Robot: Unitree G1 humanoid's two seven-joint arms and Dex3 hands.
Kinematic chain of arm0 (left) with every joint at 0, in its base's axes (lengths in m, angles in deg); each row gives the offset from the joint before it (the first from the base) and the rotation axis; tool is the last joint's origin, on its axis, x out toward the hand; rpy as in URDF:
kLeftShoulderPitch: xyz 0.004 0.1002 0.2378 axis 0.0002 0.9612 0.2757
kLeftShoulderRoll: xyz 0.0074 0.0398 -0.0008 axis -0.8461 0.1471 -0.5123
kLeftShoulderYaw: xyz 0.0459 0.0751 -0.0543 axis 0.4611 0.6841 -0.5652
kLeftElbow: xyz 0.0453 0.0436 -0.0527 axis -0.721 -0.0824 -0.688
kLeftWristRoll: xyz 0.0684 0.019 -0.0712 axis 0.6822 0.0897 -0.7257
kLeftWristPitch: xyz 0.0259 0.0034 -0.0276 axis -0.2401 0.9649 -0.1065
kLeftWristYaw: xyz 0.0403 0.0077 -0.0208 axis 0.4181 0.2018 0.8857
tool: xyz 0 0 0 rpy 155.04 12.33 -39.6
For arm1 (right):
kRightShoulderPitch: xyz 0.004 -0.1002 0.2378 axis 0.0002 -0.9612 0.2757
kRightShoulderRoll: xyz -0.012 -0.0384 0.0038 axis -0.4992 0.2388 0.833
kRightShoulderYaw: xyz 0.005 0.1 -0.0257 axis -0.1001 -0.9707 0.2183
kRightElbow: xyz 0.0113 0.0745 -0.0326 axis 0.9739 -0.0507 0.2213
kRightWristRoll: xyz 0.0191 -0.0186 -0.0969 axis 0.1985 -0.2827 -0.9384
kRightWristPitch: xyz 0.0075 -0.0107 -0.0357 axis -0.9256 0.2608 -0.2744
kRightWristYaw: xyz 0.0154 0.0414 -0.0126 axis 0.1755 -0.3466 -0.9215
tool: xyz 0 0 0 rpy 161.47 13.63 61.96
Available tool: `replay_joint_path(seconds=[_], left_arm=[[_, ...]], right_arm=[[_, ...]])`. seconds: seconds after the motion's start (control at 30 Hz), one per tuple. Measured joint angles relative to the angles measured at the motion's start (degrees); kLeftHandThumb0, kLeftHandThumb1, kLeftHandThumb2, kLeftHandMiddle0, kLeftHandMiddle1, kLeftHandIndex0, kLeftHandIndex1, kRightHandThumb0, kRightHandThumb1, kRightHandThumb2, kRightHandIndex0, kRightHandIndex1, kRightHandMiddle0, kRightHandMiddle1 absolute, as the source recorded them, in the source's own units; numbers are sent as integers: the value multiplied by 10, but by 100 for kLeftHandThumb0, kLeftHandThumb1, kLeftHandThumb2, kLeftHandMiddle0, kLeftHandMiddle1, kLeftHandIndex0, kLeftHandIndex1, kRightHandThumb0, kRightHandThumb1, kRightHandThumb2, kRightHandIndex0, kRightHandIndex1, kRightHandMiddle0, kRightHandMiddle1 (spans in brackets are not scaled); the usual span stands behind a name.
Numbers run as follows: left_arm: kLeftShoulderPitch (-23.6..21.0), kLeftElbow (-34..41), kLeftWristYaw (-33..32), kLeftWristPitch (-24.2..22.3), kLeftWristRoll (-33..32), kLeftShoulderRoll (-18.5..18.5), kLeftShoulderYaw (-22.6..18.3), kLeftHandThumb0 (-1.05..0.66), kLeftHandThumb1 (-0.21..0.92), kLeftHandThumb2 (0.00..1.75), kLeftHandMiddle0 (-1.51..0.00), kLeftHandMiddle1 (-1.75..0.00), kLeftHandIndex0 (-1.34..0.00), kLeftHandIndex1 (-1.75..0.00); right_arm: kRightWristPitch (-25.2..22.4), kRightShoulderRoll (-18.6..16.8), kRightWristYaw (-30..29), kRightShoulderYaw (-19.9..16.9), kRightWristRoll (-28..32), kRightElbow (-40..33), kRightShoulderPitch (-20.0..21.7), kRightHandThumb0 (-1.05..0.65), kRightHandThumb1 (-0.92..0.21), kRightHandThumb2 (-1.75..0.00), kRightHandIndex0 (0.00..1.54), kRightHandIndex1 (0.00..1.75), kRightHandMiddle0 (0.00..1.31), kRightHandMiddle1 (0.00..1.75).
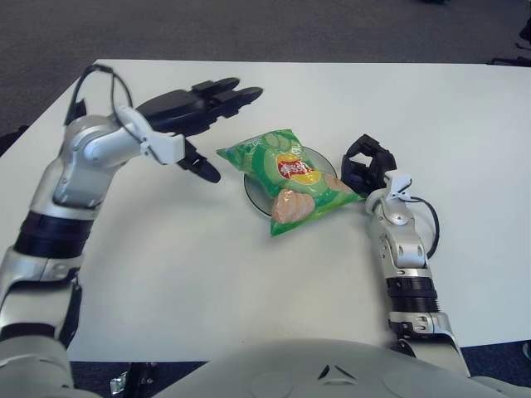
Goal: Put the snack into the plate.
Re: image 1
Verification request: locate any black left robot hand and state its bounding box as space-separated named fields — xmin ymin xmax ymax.
xmin=133 ymin=77 xmax=266 ymax=184

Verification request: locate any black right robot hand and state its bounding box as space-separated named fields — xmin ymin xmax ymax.
xmin=340 ymin=133 xmax=398 ymax=198

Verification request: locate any green snack chip bag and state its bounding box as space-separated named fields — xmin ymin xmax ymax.
xmin=216 ymin=128 xmax=365 ymax=238

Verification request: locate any white plate black rim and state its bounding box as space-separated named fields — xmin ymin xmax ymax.
xmin=243 ymin=149 xmax=341 ymax=221

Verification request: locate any black office chair base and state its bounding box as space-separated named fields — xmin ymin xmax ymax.
xmin=487 ymin=39 xmax=531 ymax=67

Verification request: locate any grey robot torso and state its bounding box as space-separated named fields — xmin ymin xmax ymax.
xmin=153 ymin=337 xmax=531 ymax=398

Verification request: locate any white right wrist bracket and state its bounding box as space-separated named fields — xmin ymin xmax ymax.
xmin=383 ymin=173 xmax=414 ymax=203

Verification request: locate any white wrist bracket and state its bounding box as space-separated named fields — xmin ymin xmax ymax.
xmin=383 ymin=173 xmax=414 ymax=203
xmin=114 ymin=105 xmax=186 ymax=166

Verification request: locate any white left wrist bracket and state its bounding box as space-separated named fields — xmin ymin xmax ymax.
xmin=114 ymin=105 xmax=186 ymax=166

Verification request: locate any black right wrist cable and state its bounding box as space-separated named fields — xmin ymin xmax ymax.
xmin=410 ymin=197 xmax=440 ymax=259

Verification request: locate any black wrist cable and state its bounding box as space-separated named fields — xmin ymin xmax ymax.
xmin=410 ymin=197 xmax=440 ymax=259
xmin=64 ymin=64 xmax=136 ymax=129

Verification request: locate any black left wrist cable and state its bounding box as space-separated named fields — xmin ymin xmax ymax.
xmin=64 ymin=64 xmax=136 ymax=129

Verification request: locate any black metal frame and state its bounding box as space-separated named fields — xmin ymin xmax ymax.
xmin=124 ymin=360 xmax=208 ymax=398

